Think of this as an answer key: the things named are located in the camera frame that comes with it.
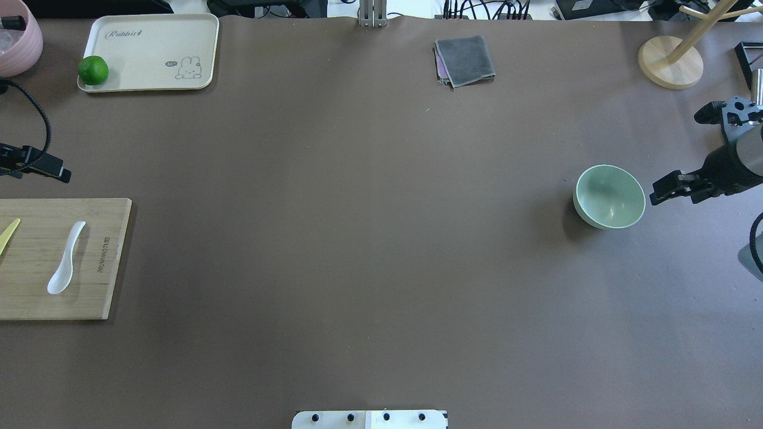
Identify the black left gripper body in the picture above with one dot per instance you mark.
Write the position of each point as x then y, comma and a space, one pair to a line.
13, 159

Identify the wooden cup tree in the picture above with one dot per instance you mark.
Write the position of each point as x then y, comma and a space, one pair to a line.
674, 63

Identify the grey folded cloth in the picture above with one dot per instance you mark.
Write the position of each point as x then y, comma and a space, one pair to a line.
463, 61

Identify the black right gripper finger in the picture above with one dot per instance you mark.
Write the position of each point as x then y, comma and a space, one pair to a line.
679, 184

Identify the cream rabbit tray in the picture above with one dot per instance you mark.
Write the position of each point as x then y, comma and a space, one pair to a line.
154, 52

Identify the white plastic spoon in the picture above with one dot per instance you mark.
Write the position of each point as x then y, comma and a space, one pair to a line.
63, 274

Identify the yellow plastic knife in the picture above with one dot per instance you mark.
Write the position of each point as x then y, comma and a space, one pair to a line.
8, 233

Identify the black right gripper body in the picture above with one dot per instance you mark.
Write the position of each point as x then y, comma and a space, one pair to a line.
722, 168

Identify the light green bowl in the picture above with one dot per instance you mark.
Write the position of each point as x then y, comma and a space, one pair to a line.
609, 198

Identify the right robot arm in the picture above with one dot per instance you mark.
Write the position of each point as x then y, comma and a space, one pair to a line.
732, 168

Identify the bamboo cutting board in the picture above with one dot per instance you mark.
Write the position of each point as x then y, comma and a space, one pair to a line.
34, 252

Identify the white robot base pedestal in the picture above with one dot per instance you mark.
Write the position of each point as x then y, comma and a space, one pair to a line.
400, 418

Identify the pink bowl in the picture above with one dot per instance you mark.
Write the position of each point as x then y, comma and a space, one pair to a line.
21, 49

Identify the green lime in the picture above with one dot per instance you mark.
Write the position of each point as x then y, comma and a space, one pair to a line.
93, 70

